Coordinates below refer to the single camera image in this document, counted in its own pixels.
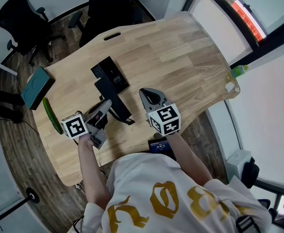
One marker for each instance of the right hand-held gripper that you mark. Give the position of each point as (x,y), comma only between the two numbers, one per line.
(164,119)

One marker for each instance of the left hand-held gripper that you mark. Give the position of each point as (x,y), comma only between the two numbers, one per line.
(73,126)

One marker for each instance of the person's right forearm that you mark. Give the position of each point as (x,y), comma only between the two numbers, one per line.
(188,161)

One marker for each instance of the person's left forearm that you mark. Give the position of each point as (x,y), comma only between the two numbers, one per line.
(93,173)

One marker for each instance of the black rectangular box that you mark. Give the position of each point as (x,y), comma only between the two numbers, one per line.
(115,76)

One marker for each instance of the green cucumber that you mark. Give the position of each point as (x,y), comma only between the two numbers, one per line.
(52,115)

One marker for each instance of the black tablet with lit screen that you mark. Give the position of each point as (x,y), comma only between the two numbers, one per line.
(161,148)

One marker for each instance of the teal box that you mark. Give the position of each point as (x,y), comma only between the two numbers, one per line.
(36,88)

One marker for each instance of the crumpled white tissue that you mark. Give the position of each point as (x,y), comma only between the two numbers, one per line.
(231,87)

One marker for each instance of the white power strip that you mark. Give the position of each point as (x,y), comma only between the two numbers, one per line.
(79,186)

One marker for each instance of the green drink bottle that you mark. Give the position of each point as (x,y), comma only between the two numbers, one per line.
(238,71)

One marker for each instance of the white shirt with gold print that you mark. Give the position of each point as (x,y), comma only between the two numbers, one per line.
(168,193)

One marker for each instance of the black office chair with headrest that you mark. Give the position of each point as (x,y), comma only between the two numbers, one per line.
(107,11)

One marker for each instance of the white box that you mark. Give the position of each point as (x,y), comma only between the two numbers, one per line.
(236,164)

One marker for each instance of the small white table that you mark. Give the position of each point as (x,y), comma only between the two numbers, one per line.
(1,65)

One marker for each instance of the black pole with round base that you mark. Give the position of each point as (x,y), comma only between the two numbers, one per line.
(32,195)

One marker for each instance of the red banner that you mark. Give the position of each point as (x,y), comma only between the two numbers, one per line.
(247,21)

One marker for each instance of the black bag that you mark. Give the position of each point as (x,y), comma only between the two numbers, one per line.
(252,173)

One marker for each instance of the blue mesh chair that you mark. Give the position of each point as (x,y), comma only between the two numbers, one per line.
(264,203)

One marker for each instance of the black window frame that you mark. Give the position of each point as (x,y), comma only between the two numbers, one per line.
(272,45)

